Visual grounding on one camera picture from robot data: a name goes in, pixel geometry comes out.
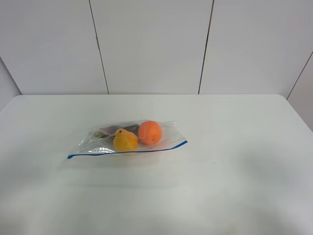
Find clear zip bag blue seal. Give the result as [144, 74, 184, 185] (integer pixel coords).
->
[67, 120, 187, 159]

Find orange fruit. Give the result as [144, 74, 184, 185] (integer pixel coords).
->
[138, 120, 162, 145]

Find yellow pear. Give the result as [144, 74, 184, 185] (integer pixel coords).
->
[113, 128, 138, 152]

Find dark purple eggplant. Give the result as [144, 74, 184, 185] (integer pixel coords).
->
[94, 123, 140, 139]

